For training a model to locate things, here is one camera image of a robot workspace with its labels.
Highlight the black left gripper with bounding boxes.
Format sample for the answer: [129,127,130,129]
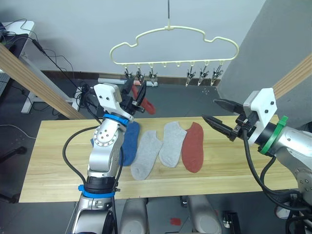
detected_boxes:
[119,78,148,117]

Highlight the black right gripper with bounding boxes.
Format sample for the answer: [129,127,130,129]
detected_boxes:
[203,98,258,142]

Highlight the red ankle sock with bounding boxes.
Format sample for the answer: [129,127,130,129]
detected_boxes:
[131,85,156,116]
[181,122,204,174]

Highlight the metal hanger clip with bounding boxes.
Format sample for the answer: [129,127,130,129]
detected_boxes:
[210,65,224,86]
[123,67,134,81]
[185,67,196,88]
[135,67,145,82]
[198,67,210,86]
[148,68,158,83]

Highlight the cream cloud-shaped clip hanger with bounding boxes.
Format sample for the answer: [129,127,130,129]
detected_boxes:
[109,24,240,68]

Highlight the blue ankle sock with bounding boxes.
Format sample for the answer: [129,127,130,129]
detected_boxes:
[91,121,141,167]

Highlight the grey ankle sock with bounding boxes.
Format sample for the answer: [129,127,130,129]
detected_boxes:
[130,130,164,181]
[158,121,188,168]

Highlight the slanted wooden slat beam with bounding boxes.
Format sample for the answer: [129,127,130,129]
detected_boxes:
[0,43,86,120]
[272,53,312,103]

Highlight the grey rounded robot leg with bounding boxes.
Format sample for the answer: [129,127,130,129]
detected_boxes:
[120,198,149,234]
[187,195,223,234]

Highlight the black box on floor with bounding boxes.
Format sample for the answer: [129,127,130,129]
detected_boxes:
[222,211,241,234]

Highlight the white shoe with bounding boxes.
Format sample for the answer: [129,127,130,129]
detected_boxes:
[274,205,291,219]

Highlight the white desk with legs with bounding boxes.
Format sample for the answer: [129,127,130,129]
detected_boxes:
[0,20,74,114]

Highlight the black tripod leg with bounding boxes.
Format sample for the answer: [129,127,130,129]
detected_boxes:
[0,145,27,164]
[0,193,20,205]

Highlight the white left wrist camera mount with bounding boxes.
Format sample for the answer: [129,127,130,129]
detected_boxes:
[94,82,122,114]

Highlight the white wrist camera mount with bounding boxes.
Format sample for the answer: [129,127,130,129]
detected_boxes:
[243,87,279,147]
[94,82,122,114]

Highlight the blue arm cable clamp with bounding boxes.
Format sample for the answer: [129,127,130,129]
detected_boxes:
[104,113,130,127]
[78,184,117,198]

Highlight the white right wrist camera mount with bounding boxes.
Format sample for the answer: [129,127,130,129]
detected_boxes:
[243,87,279,147]

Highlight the black floor cable bundle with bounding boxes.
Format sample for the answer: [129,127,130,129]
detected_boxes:
[73,82,104,124]

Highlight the green arm cable clamp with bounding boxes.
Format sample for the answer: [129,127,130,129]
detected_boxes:
[259,116,289,155]

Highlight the thin black desk cable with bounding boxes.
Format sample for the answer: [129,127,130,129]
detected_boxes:
[3,19,82,86]

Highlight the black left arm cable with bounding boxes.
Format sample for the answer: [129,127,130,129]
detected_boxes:
[62,125,125,234]

